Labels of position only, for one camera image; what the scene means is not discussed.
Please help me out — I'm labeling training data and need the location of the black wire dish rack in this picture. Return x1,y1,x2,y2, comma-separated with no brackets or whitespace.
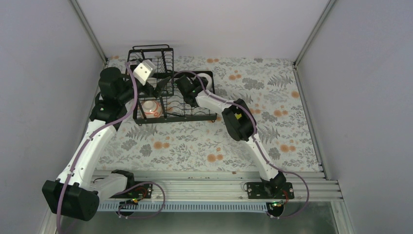
127,44,217,126

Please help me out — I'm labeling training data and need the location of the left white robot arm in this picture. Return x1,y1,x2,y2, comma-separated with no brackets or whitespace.
42,65,157,221

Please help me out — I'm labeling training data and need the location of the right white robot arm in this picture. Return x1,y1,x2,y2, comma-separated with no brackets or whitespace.
173,71,289,198

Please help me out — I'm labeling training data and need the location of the red patterned white bowl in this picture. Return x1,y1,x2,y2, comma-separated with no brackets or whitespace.
141,100,163,118

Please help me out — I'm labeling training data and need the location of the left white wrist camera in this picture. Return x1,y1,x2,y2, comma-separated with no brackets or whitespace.
133,59,156,85

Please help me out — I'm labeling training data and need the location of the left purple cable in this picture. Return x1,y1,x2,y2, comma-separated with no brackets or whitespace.
55,61,166,234

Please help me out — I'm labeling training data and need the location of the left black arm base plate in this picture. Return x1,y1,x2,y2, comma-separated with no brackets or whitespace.
111,181,153,199

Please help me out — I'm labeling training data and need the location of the grey slotted cable duct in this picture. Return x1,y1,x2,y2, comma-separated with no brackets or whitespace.
95,202,275,213

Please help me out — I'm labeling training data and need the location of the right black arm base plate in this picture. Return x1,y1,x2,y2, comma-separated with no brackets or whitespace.
243,182,295,199

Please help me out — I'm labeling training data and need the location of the aluminium rail frame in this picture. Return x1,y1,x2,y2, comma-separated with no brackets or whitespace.
38,64,356,234

